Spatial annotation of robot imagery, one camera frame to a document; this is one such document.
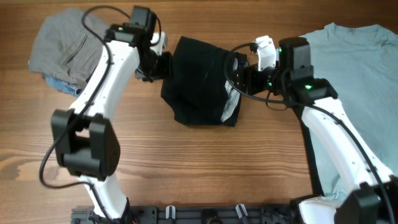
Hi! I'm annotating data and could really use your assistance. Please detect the black shorts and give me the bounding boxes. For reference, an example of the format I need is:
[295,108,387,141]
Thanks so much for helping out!
[161,37,248,127]

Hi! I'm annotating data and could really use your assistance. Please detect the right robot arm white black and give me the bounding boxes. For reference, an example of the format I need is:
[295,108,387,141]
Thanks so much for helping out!
[223,36,397,223]

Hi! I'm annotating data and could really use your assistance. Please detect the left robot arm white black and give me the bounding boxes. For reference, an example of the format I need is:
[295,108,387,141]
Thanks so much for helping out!
[49,6,172,223]

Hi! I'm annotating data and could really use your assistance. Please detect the folded blue denim garment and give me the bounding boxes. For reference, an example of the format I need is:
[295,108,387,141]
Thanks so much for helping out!
[43,74,83,97]

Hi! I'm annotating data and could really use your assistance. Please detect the light blue t-shirt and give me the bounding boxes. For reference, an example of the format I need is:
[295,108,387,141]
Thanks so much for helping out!
[300,22,398,200]

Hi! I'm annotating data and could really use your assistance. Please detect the black mounting rail base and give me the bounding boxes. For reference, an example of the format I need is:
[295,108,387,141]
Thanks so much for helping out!
[70,203,299,224]

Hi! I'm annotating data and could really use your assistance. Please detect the folded grey shirt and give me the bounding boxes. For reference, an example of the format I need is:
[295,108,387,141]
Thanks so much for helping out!
[29,8,103,88]

